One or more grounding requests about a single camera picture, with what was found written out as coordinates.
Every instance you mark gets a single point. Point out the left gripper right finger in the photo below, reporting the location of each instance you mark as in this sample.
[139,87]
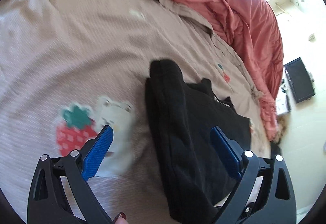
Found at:
[263,192]

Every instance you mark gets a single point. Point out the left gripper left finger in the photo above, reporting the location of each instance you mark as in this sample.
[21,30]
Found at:
[47,201]

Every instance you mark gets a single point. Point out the black orange sweater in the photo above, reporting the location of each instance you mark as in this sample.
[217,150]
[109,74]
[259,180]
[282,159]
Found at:
[181,116]

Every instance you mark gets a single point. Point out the left hand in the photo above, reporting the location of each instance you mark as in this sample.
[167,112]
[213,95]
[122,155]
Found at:
[121,218]

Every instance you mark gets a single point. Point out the black flat device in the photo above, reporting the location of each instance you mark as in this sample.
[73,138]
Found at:
[299,80]

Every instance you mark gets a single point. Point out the beige strawberry print sheet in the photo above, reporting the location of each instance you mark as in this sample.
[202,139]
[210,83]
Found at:
[68,67]

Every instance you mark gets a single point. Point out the coral red blanket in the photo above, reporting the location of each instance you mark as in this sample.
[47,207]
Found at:
[250,28]

